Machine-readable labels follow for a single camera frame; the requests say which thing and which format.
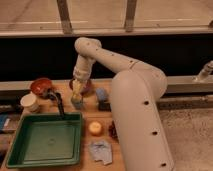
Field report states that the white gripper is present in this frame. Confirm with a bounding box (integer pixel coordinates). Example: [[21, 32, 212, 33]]
[[72, 63, 92, 100]]

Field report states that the yellow banana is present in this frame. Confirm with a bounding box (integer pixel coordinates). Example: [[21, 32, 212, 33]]
[[72, 86, 82, 99]]

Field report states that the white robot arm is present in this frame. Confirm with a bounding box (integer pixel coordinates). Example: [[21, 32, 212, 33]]
[[72, 37, 175, 171]]

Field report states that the blue plastic cup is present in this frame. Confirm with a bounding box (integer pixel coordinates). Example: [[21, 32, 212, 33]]
[[71, 98, 83, 110]]

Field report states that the white paper cup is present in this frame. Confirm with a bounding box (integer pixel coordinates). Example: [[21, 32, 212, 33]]
[[20, 93, 39, 112]]

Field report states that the purple bowl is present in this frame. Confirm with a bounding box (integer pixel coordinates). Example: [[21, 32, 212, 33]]
[[69, 78, 92, 95]]

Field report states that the black ladle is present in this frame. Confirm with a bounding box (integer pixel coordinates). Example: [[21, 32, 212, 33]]
[[42, 89, 65, 118]]

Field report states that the blue sponge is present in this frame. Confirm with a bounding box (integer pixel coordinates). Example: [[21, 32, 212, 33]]
[[95, 88, 108, 101]]

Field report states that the red bowl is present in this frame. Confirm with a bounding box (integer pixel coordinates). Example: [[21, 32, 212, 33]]
[[30, 78, 52, 96]]

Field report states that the black rectangular block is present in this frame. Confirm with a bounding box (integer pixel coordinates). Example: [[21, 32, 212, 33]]
[[98, 102, 111, 111]]

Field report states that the yellow round fruit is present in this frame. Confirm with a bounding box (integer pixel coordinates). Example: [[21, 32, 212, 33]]
[[88, 121, 103, 136]]

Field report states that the dark grape bunch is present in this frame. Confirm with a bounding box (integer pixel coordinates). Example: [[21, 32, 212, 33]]
[[108, 121, 118, 140]]

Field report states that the green plastic tray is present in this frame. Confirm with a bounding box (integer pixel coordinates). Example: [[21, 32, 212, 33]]
[[6, 113, 83, 169]]

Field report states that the crumpled blue cloth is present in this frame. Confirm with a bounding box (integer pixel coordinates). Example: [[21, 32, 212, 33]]
[[89, 140, 113, 165]]

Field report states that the blue object at edge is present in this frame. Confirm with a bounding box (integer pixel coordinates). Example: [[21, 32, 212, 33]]
[[0, 115, 10, 131]]

